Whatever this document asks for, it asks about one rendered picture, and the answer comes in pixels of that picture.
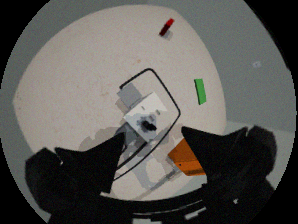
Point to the green flat rectangular slab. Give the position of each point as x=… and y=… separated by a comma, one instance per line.
x=200, y=89

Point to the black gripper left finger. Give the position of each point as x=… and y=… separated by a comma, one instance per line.
x=99, y=163

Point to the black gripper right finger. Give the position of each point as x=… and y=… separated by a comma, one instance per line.
x=211, y=150

